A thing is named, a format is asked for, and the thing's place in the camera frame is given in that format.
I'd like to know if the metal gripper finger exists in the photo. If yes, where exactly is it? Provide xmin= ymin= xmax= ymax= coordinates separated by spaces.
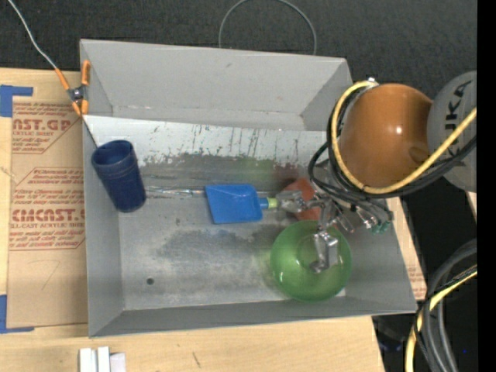
xmin=275 ymin=190 xmax=312 ymax=212
xmin=309 ymin=232 xmax=339 ymax=274

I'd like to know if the orange-red rounded lump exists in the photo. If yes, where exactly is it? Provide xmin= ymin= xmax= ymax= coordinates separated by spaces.
xmin=280 ymin=177 xmax=327 ymax=222

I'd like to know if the green translucent bowl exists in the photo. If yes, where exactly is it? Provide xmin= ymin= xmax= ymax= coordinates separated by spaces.
xmin=269 ymin=219 xmax=353 ymax=303

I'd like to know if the blue toy scoop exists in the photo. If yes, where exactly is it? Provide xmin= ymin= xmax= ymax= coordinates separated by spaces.
xmin=204 ymin=184 xmax=278 ymax=226

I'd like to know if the grey metal bin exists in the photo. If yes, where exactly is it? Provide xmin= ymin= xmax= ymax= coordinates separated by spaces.
xmin=79 ymin=39 xmax=419 ymax=339

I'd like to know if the dark blue plastic cup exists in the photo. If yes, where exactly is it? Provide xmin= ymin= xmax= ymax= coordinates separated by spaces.
xmin=91 ymin=139 xmax=148 ymax=214

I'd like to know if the brown cardboard board, red print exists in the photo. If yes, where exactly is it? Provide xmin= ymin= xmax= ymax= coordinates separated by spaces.
xmin=0 ymin=67 xmax=428 ymax=335

